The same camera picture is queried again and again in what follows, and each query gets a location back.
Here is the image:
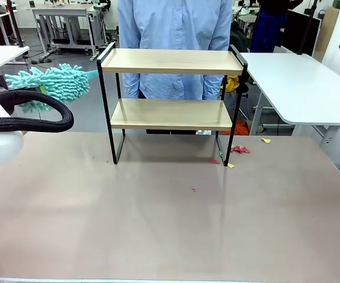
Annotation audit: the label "left arm black cable sleeve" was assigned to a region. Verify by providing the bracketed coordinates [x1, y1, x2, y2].
[0, 90, 75, 134]

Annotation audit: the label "dark jacket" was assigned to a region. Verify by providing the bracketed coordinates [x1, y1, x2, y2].
[230, 22, 252, 54]

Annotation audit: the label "small white side table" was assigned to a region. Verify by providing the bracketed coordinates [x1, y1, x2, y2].
[0, 42, 31, 76]

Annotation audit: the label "background person in blue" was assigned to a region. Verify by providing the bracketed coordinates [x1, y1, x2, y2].
[249, 0, 296, 54]

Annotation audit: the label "person's right forearm blue sleeve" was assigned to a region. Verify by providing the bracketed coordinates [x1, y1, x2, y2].
[121, 73, 143, 100]

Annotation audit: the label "brown cardboard panel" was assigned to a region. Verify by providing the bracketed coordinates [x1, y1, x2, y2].
[315, 6, 340, 61]

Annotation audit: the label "black monitor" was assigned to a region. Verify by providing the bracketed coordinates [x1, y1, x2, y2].
[281, 9, 321, 55]

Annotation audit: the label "two-tier wooden shelf black frame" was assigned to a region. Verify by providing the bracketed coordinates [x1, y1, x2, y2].
[96, 41, 249, 167]

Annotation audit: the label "person torso light blue shirt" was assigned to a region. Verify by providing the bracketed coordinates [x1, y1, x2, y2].
[117, 0, 233, 101]

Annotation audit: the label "black vertical pole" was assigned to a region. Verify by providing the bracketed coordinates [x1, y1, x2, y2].
[6, 0, 25, 48]

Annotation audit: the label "orange bag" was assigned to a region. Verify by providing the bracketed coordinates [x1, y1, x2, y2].
[233, 119, 252, 136]

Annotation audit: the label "yellow bag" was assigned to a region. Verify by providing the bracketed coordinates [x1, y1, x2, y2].
[221, 75, 240, 93]

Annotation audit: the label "teal chenille duster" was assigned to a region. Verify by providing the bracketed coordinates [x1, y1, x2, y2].
[4, 63, 100, 115]

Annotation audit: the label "large white side table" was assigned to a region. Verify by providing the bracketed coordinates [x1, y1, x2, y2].
[239, 52, 340, 150]

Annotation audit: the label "white background desk grey legs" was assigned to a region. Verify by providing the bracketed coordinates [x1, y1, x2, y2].
[31, 3, 103, 61]

